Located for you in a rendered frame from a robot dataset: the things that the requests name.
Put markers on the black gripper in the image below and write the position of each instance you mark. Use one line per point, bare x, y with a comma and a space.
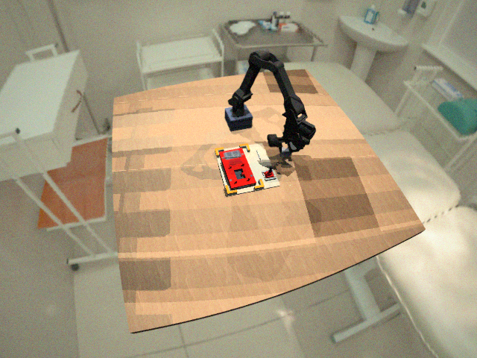
274, 141

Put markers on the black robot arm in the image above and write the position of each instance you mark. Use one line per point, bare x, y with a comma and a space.
293, 105

